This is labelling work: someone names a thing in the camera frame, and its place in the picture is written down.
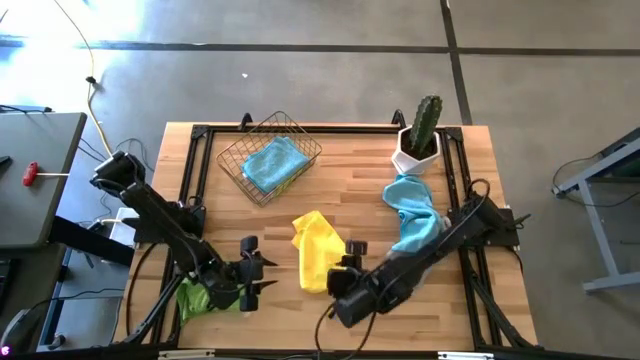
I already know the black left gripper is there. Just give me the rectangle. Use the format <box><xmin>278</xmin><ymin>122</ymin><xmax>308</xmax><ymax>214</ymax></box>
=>
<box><xmin>199</xmin><ymin>235</ymin><xmax>279</xmax><ymax>314</ymax></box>

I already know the yellow microfiber towel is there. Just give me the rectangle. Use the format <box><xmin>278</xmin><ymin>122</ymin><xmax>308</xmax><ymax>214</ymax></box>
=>
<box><xmin>291</xmin><ymin>209</ymin><xmax>347</xmax><ymax>295</ymax></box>

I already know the green microfiber towel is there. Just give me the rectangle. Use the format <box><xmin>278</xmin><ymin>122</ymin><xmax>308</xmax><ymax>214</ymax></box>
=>
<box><xmin>175</xmin><ymin>277</ymin><xmax>241</xmax><ymax>326</ymax></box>

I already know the grey microfiber towel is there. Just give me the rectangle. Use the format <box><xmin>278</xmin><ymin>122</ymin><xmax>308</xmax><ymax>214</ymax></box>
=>
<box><xmin>384</xmin><ymin>247</ymin><xmax>437</xmax><ymax>291</ymax></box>

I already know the light blue microfiber towel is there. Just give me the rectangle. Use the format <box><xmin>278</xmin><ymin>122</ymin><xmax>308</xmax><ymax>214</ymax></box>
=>
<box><xmin>382</xmin><ymin>173</ymin><xmax>444</xmax><ymax>255</ymax></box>
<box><xmin>240</xmin><ymin>135</ymin><xmax>311</xmax><ymax>195</ymax></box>

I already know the copper wire basket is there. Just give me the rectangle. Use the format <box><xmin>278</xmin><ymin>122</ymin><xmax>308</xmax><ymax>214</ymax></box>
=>
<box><xmin>215</xmin><ymin>110</ymin><xmax>324</xmax><ymax>208</ymax></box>

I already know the white faceted plant pot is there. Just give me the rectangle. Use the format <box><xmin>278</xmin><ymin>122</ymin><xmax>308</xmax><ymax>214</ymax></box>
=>
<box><xmin>391</xmin><ymin>125</ymin><xmax>442</xmax><ymax>176</ymax></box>

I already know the white power adapter box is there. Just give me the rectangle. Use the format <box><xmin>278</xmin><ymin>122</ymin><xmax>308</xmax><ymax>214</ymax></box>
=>
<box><xmin>107</xmin><ymin>207</ymin><xmax>140</xmax><ymax>246</ymax></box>

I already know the black support beam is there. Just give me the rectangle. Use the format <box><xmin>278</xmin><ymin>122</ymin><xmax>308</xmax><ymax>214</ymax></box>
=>
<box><xmin>47</xmin><ymin>217</ymin><xmax>136</xmax><ymax>266</ymax></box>

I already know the green cactus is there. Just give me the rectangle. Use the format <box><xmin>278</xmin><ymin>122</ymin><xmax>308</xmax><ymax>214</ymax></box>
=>
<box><xmin>409</xmin><ymin>94</ymin><xmax>444</xmax><ymax>157</ymax></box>

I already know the dark grey side table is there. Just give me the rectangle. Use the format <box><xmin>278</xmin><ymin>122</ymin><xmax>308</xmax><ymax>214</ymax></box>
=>
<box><xmin>0</xmin><ymin>112</ymin><xmax>88</xmax><ymax>251</ymax></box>

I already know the grey computer mouse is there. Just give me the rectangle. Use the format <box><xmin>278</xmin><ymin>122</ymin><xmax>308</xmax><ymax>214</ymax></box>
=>
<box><xmin>0</xmin><ymin>308</ymin><xmax>44</xmax><ymax>354</ymax></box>

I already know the grey-blue metal table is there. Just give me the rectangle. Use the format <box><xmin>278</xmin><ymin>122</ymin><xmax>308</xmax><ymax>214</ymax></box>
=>
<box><xmin>552</xmin><ymin>127</ymin><xmax>640</xmax><ymax>294</ymax></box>

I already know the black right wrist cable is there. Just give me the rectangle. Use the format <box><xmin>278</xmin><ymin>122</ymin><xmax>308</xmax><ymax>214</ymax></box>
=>
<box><xmin>314</xmin><ymin>299</ymin><xmax>381</xmax><ymax>360</ymax></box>

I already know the silver metal bracket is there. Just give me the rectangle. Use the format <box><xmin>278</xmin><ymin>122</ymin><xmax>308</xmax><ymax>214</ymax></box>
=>
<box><xmin>158</xmin><ymin>349</ymin><xmax>216</xmax><ymax>360</ymax></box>
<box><xmin>438</xmin><ymin>351</ymin><xmax>495</xmax><ymax>360</ymax></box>

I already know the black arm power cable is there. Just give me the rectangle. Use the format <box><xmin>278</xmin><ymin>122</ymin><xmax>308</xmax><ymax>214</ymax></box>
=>
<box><xmin>124</xmin><ymin>242</ymin><xmax>161</xmax><ymax>336</ymax></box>

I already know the black aluminium table frame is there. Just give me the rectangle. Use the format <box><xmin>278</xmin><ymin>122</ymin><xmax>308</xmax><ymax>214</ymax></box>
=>
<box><xmin>114</xmin><ymin>109</ymin><xmax>541</xmax><ymax>351</ymax></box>

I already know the thin black floor cable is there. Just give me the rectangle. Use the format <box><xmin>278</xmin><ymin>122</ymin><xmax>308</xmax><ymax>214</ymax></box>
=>
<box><xmin>77</xmin><ymin>137</ymin><xmax>156</xmax><ymax>174</ymax></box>

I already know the red-handled screwdriver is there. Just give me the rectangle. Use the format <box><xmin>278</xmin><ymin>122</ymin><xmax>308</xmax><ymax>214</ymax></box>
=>
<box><xmin>22</xmin><ymin>161</ymin><xmax>70</xmax><ymax>188</ymax></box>

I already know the yellow floor cable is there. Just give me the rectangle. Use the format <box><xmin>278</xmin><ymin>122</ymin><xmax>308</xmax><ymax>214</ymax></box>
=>
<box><xmin>52</xmin><ymin>0</ymin><xmax>114</xmax><ymax>157</ymax></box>

